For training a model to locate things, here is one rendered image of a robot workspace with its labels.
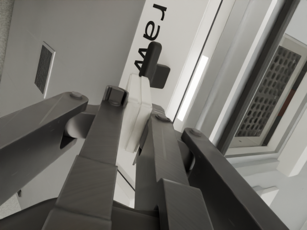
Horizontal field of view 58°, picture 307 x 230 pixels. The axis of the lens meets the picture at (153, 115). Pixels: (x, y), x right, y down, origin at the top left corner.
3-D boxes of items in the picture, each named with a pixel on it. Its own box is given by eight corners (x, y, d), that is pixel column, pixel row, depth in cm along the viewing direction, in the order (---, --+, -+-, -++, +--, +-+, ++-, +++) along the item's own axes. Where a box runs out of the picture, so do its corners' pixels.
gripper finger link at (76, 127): (111, 150, 14) (51, 133, 13) (119, 115, 18) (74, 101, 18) (120, 124, 13) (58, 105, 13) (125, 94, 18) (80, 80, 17)
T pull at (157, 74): (128, 100, 33) (134, 106, 32) (149, 39, 30) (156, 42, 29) (151, 102, 35) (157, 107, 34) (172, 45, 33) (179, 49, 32)
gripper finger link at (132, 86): (123, 151, 16) (109, 147, 15) (128, 109, 22) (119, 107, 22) (140, 103, 15) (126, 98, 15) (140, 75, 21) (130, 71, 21)
